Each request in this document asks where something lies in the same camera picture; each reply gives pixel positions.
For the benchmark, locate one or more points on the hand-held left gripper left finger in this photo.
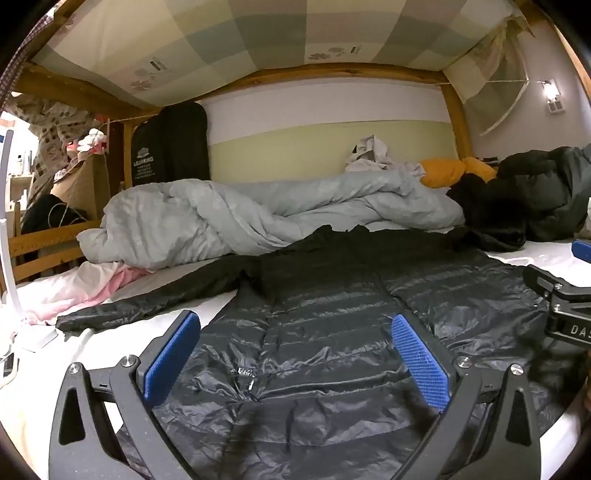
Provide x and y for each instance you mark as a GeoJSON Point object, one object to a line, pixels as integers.
{"type": "Point", "coordinates": [168, 355]}

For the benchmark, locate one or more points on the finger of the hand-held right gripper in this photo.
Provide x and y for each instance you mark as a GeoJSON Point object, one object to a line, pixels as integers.
{"type": "Point", "coordinates": [540, 276]}
{"type": "Point", "coordinates": [582, 251]}

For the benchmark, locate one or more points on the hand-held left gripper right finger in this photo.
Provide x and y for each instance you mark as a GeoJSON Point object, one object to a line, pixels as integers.
{"type": "Point", "coordinates": [420, 364]}

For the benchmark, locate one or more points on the thin black down jacket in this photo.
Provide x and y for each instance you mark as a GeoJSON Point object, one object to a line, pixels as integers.
{"type": "Point", "coordinates": [323, 323]}

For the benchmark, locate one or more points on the dark green padded coat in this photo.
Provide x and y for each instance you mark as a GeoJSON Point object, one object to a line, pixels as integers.
{"type": "Point", "coordinates": [549, 184]}

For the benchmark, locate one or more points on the black fleece garment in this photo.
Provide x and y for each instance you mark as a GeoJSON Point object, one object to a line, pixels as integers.
{"type": "Point", "coordinates": [485, 207]}

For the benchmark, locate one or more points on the pink and white cloth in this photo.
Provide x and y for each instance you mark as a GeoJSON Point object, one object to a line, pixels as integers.
{"type": "Point", "coordinates": [83, 290]}

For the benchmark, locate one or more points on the white flat box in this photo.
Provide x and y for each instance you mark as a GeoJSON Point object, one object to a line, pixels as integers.
{"type": "Point", "coordinates": [39, 339]}

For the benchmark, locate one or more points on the orange pillow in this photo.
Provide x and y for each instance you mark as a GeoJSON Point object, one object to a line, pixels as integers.
{"type": "Point", "coordinates": [443, 173]}

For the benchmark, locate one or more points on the light grey duvet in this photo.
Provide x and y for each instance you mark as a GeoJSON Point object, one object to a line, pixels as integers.
{"type": "Point", "coordinates": [231, 212]}

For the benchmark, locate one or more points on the brown paper bag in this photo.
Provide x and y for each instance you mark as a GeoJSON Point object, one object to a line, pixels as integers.
{"type": "Point", "coordinates": [78, 189]}

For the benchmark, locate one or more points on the pale hanging canopy cloth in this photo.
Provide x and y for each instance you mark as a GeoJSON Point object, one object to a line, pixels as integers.
{"type": "Point", "coordinates": [489, 69]}

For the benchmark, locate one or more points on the crumpled white cloth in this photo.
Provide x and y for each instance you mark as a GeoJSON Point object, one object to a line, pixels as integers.
{"type": "Point", "coordinates": [374, 152]}

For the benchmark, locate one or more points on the pink white flower toy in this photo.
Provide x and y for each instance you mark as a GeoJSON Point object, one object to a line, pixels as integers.
{"type": "Point", "coordinates": [92, 138]}

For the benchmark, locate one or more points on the patterned hanging cloth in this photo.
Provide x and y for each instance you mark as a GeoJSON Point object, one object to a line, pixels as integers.
{"type": "Point", "coordinates": [51, 124]}

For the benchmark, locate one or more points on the checked overhead mattress cover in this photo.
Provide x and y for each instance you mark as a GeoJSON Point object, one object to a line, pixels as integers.
{"type": "Point", "coordinates": [231, 37]}

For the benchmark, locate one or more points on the white wall socket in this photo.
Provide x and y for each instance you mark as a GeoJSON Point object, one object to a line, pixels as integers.
{"type": "Point", "coordinates": [555, 106]}

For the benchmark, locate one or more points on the wall lamp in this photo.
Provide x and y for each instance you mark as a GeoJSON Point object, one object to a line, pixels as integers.
{"type": "Point", "coordinates": [549, 90]}

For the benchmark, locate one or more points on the wooden bunk bed frame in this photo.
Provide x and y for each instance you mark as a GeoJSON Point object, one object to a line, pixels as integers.
{"type": "Point", "coordinates": [455, 120]}

